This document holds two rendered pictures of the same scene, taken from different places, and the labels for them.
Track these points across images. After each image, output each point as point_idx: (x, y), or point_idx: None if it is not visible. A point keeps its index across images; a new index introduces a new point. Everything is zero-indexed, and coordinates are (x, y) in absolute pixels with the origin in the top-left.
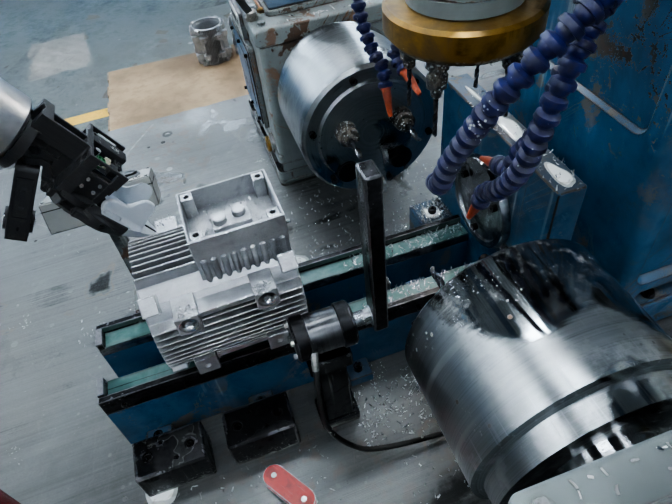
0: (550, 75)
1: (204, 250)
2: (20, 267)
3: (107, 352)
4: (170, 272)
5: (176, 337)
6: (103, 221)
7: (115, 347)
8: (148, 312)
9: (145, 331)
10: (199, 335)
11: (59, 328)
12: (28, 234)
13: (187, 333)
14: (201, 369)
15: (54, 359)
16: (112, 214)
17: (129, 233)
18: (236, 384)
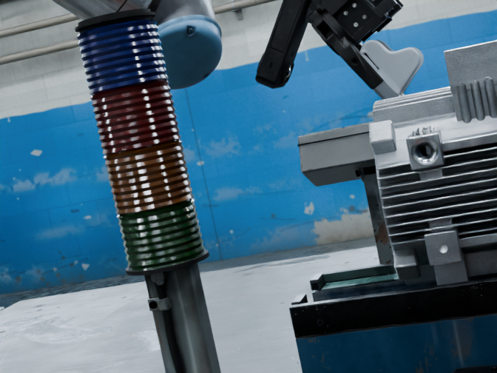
0: None
1: (464, 66)
2: (254, 317)
3: (321, 299)
4: (418, 106)
5: (407, 182)
6: (358, 56)
7: (333, 293)
8: (379, 135)
9: (376, 280)
10: (437, 186)
11: (274, 352)
12: (279, 79)
13: (421, 166)
14: (432, 253)
15: (255, 371)
16: (370, 62)
17: (384, 89)
18: (486, 347)
